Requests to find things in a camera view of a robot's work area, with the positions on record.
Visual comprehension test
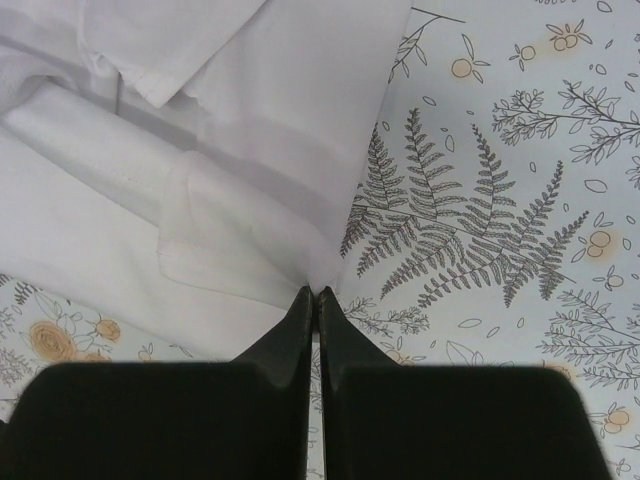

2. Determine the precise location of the floral patterned table mat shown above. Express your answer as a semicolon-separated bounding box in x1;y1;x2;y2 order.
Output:
1;1;639;479

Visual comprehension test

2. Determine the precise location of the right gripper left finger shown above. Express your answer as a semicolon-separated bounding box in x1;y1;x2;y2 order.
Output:
1;288;313;479

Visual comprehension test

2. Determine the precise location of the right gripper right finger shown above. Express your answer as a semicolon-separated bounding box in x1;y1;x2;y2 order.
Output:
317;290;610;479

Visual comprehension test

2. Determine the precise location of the white t shirt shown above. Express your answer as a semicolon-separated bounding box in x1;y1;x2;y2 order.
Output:
0;0;416;321

